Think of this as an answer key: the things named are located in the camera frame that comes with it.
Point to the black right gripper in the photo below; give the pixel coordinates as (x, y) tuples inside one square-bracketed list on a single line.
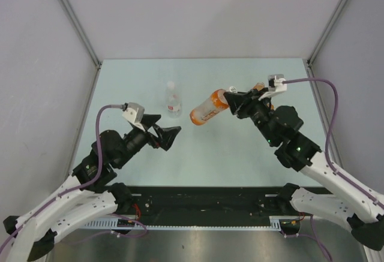
[(246, 101)]

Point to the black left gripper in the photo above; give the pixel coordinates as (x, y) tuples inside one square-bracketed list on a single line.
[(166, 135)]

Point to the white tea bottle cap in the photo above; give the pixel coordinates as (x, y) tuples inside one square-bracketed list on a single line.
[(233, 89)]

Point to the small orange juice bottle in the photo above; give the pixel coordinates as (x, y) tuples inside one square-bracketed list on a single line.
[(260, 86)]

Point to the tall orange tea bottle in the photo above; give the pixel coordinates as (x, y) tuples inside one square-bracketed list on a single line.
[(215, 104)]

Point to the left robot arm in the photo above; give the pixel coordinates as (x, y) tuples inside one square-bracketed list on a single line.
[(87, 194)]

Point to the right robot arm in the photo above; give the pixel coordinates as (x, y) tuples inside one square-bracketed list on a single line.
[(358, 208)]

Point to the clear water bottle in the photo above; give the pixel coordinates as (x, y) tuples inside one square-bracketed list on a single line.
[(173, 101)]

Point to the white water bottle cap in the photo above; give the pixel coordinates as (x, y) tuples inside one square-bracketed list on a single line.
[(170, 85)]

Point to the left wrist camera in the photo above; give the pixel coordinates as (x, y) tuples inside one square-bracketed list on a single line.
[(133, 114)]

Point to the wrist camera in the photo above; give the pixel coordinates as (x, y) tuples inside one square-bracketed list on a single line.
[(133, 114), (276, 85)]

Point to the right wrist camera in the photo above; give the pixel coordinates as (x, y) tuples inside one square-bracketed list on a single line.
[(276, 85)]

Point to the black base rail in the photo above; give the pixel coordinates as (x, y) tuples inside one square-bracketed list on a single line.
[(210, 207)]

